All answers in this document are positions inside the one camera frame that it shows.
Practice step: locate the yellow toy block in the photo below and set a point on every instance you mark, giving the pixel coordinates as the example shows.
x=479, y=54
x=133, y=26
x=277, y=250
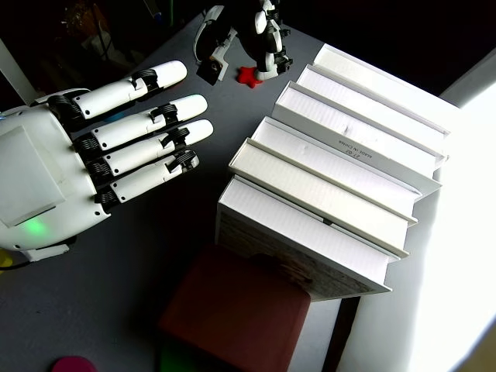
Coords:
x=5, y=263

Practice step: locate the white Special Issue book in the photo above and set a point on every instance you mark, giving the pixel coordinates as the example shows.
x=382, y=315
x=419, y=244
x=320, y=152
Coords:
x=368, y=118

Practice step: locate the red star toy block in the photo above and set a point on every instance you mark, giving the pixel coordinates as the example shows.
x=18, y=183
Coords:
x=250, y=76

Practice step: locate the blue round toy block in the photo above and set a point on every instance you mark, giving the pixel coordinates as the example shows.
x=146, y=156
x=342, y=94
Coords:
x=114, y=116

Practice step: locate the green toy block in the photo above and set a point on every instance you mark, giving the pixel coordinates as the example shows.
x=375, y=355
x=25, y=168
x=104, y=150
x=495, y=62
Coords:
x=174, y=360

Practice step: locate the grey table cloth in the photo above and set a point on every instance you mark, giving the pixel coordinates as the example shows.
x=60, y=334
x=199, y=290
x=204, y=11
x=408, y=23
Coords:
x=155, y=252

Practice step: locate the pink toy block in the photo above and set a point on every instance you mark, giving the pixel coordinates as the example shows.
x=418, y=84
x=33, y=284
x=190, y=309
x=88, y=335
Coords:
x=73, y=366

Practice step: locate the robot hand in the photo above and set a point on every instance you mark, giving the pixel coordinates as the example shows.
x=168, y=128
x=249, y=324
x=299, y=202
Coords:
x=38, y=174
x=269, y=38

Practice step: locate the white book thin-lettered spine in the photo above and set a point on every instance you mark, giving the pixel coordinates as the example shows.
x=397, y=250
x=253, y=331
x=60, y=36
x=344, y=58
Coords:
x=379, y=97

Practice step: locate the white Fashionista book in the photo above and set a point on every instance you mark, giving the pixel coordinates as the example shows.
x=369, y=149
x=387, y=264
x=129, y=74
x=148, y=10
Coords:
x=329, y=160

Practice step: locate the maroon hardcover book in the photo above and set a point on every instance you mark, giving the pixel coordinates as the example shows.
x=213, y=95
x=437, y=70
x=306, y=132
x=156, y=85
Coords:
x=232, y=310

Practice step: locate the white frame post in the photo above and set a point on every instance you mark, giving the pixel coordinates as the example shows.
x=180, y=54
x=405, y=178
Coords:
x=19, y=71

